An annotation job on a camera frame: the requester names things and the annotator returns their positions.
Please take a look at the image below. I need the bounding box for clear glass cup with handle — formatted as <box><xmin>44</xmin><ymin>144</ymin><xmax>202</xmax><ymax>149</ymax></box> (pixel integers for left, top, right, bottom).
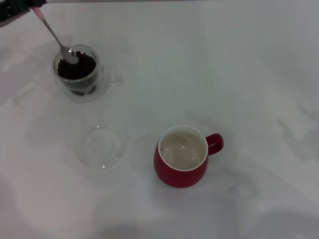
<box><xmin>51</xmin><ymin>44</ymin><xmax>124</xmax><ymax>104</ymax></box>

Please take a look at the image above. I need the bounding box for red mug with white inside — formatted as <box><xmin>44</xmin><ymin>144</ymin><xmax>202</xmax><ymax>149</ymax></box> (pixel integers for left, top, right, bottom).
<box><xmin>153</xmin><ymin>124</ymin><xmax>224</xmax><ymax>189</ymax></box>

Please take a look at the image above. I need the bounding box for pink handled metal spoon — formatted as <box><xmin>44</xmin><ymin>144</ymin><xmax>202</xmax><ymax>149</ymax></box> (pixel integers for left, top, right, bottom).
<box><xmin>33</xmin><ymin>6</ymin><xmax>79</xmax><ymax>65</ymax></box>

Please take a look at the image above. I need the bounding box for pile of dark coffee beans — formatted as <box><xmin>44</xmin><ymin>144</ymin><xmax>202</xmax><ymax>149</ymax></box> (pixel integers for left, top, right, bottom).
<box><xmin>57</xmin><ymin>51</ymin><xmax>98</xmax><ymax>97</ymax></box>

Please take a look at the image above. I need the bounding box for clear glass saucer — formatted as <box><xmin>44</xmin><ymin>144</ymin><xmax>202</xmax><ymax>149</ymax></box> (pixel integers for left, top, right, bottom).
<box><xmin>76</xmin><ymin>125</ymin><xmax>127</xmax><ymax>170</ymax></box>

